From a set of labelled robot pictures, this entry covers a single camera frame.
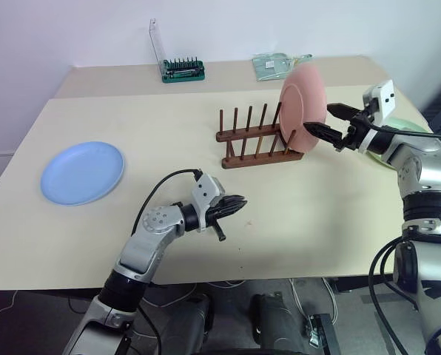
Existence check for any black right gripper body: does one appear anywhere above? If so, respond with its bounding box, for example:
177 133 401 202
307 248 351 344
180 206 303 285
334 108 377 153

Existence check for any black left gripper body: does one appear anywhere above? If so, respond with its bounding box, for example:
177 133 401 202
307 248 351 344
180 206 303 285
205 197 228 243

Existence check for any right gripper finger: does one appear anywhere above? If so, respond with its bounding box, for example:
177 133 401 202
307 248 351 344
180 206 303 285
326 103 363 121
303 121 346 146

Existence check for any pink plate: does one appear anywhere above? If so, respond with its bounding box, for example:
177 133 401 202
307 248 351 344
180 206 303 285
279 63 329 154

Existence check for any wooden dish rack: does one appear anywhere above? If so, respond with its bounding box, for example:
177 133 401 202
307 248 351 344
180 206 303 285
215 102 305 170

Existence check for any green plate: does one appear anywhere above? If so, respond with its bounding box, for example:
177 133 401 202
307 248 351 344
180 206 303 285
367 116 434 170

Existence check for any clear plastic bag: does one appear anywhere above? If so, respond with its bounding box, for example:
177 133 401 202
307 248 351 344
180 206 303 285
251 52 314 83

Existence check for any dark rounded shape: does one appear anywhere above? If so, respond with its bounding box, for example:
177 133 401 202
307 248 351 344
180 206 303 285
249 291 312 355

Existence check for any green screwdriver bit case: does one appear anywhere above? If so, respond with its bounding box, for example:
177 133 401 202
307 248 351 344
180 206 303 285
148 17 208 84

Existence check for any blue plate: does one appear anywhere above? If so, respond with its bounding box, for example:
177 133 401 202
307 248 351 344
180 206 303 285
39 141 127 207

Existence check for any black metal table foot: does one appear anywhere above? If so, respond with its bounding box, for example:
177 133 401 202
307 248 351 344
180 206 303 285
304 313 343 355

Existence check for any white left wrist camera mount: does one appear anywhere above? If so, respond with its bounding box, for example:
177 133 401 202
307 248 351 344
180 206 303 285
190 172 226 233

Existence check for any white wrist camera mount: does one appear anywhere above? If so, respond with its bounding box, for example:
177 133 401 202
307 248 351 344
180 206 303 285
357 78 397 154
190 172 226 233

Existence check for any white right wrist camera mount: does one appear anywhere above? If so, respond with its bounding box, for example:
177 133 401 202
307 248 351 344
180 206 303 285
357 78 397 154

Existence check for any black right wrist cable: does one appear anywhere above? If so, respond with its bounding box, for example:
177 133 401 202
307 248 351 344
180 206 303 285
368 123 441 141

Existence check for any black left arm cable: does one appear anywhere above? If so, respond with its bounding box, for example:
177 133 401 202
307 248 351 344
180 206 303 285
131 169 204 237

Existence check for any white floor cable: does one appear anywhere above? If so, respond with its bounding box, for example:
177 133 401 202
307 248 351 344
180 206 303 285
289 277 340 323
141 280 246 308

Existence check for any black table frame bar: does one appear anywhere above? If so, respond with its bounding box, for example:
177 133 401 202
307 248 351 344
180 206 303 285
331 275 396 295

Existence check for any black right arm cable loop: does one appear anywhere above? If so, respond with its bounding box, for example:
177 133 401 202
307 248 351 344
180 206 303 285
367 240 431 355

